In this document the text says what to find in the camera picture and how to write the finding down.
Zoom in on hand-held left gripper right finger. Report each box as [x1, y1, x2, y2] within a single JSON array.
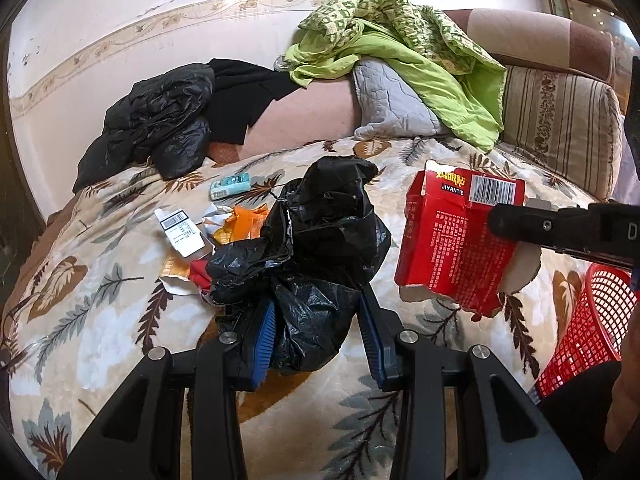
[[357, 285, 583, 480]]

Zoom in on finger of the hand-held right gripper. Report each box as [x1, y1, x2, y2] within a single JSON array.
[[487, 199, 593, 257]]

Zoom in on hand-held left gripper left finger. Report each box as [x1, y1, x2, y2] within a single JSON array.
[[57, 297, 278, 480]]

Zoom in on red carton box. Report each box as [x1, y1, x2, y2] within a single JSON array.
[[394, 160, 543, 317]]

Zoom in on red plastic mesh basket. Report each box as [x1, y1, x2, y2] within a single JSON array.
[[530, 262, 638, 401]]

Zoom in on orange foil wrapper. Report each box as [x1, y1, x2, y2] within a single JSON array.
[[212, 205, 270, 247]]

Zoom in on black plastic bag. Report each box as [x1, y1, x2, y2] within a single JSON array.
[[205, 156, 392, 373]]

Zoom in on person's right forearm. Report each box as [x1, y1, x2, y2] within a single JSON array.
[[602, 330, 640, 461]]

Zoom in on small red wrapper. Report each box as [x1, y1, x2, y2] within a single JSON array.
[[189, 259, 215, 292]]

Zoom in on striped floral sofa cushion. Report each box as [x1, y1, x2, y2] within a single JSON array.
[[500, 65, 623, 201]]

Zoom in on white box with barcode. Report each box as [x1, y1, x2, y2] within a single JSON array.
[[154, 208, 215, 263]]

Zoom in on crumpled white paper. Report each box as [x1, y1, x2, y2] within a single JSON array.
[[201, 205, 233, 230]]

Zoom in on floral leaf blanket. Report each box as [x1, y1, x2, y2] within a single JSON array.
[[0, 135, 631, 480]]

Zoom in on small teal box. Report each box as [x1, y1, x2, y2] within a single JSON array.
[[209, 172, 251, 200]]

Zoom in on brown padded headboard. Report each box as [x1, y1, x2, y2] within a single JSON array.
[[442, 7, 618, 91]]

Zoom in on grey quilted pillow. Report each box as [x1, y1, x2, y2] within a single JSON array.
[[350, 55, 453, 141]]

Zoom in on person's dark trousers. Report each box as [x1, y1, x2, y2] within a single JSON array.
[[537, 360, 626, 480]]

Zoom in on pink bed sheet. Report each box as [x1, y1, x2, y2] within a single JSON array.
[[210, 77, 361, 166]]

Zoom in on wooden framed window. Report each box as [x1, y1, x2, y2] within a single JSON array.
[[540, 0, 633, 43]]

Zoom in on green patterned quilt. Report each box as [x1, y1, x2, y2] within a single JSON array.
[[284, 0, 508, 153]]

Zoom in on black cloth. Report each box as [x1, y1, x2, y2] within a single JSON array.
[[205, 58, 301, 145]]

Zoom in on black puffer jacket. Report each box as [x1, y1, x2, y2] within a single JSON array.
[[72, 64, 217, 193]]

